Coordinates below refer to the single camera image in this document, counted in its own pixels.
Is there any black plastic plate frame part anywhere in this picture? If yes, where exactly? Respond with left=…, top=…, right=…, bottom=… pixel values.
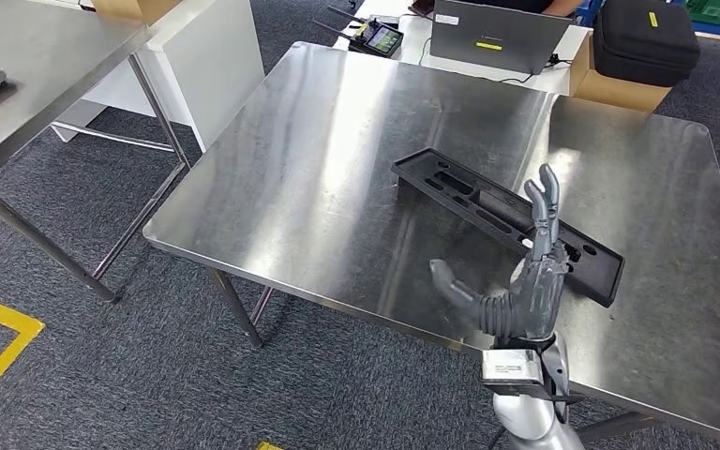
left=391, top=146, right=626, bottom=308

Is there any stainless steel workbench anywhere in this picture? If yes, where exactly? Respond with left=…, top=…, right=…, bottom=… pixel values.
left=142, top=39, right=720, bottom=450

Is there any black remote controller with screen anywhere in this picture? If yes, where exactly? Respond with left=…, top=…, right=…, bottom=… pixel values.
left=311, top=5, right=406, bottom=59

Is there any white panel cabinet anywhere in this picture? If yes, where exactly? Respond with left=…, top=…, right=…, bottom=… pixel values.
left=49, top=0, right=266, bottom=155

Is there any grey laptop yellow sticker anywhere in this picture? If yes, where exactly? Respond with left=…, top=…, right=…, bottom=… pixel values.
left=429, top=0, right=574, bottom=76

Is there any white desk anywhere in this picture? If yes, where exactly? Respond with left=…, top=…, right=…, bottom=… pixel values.
left=333, top=0, right=591, bottom=98

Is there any person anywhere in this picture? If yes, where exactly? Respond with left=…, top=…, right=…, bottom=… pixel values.
left=477, top=0, right=585, bottom=18

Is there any brown cardboard box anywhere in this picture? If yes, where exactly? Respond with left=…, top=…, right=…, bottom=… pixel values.
left=89, top=0, right=184, bottom=26
left=569, top=27, right=674, bottom=114

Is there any black zip carry case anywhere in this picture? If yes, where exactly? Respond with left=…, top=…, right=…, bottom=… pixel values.
left=592, top=0, right=701, bottom=88

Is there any stainless steel table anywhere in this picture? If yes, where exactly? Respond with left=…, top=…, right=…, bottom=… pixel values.
left=0, top=0, right=190, bottom=306

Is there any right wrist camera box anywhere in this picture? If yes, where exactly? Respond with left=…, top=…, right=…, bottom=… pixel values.
left=479, top=347, right=585, bottom=405

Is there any black laptop power cable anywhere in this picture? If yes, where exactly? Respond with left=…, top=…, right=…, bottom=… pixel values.
left=499, top=52, right=576, bottom=85

